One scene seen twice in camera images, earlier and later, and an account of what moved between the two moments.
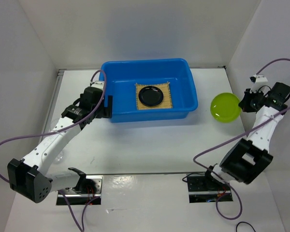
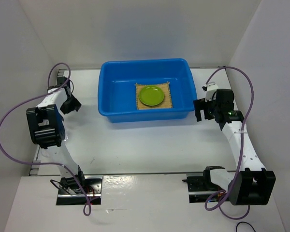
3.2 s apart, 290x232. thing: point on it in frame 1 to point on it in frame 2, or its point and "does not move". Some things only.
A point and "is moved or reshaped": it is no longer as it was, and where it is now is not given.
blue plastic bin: [122, 76] does not move
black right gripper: [244, 103] to [200, 104]
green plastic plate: [224, 108] is moved or reshaped
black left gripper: [105, 111] to [75, 105]
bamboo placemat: [166, 102] does not move
